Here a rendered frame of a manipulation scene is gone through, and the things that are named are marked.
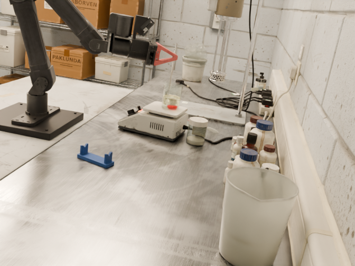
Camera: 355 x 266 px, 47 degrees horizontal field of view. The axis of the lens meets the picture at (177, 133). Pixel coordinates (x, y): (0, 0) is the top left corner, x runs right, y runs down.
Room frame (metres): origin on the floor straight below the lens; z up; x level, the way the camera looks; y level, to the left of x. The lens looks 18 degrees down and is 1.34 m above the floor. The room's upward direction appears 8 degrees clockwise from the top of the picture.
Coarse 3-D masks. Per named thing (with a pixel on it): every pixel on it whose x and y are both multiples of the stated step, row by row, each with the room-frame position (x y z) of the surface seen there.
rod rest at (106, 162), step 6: (84, 150) 1.00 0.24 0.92; (78, 156) 0.99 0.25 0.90; (84, 156) 0.98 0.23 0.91; (90, 156) 0.99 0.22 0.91; (96, 156) 0.99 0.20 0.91; (108, 156) 0.96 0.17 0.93; (90, 162) 0.97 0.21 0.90; (96, 162) 0.96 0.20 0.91; (102, 162) 0.96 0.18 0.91; (108, 162) 0.96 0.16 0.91
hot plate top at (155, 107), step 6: (156, 102) 1.34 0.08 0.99; (144, 108) 1.25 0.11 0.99; (150, 108) 1.25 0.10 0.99; (156, 108) 1.26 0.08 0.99; (162, 108) 1.27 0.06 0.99; (180, 108) 1.31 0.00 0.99; (186, 108) 1.32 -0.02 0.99; (162, 114) 1.23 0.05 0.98; (168, 114) 1.22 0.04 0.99; (174, 114) 1.23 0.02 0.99; (180, 114) 1.25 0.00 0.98
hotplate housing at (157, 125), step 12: (120, 120) 1.27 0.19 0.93; (132, 120) 1.25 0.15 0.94; (144, 120) 1.24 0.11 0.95; (156, 120) 1.23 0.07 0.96; (168, 120) 1.22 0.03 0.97; (180, 120) 1.25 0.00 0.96; (144, 132) 1.24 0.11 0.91; (156, 132) 1.23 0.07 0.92; (168, 132) 1.21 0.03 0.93; (180, 132) 1.27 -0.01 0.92
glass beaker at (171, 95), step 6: (168, 84) 1.32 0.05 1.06; (174, 84) 1.33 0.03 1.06; (180, 84) 1.32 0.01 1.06; (168, 90) 1.27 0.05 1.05; (174, 90) 1.27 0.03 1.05; (180, 90) 1.28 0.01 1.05; (168, 96) 1.27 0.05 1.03; (174, 96) 1.27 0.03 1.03; (180, 96) 1.29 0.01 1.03; (162, 102) 1.29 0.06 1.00; (168, 102) 1.27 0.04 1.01; (174, 102) 1.27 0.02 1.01; (168, 108) 1.27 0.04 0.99; (174, 108) 1.27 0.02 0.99
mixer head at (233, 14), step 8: (208, 0) 1.60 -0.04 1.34; (216, 0) 1.59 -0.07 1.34; (224, 0) 1.58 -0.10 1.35; (232, 0) 1.57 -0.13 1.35; (240, 0) 1.58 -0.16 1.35; (208, 8) 1.60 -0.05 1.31; (216, 8) 1.59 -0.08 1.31; (224, 8) 1.58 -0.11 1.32; (232, 8) 1.57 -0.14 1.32; (240, 8) 1.59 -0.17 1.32; (216, 16) 1.61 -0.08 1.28; (224, 16) 1.58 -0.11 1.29; (232, 16) 1.57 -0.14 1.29; (240, 16) 1.60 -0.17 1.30
